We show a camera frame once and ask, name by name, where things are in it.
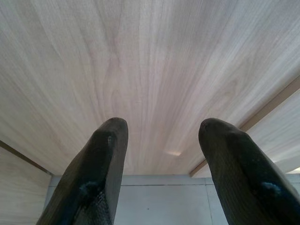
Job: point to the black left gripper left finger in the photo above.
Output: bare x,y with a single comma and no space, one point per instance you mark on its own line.
93,178

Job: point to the light wood cabinet door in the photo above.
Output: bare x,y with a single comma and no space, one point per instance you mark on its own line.
18,187
140,70
276,131

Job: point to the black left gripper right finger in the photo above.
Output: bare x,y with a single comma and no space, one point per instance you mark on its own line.
243,178

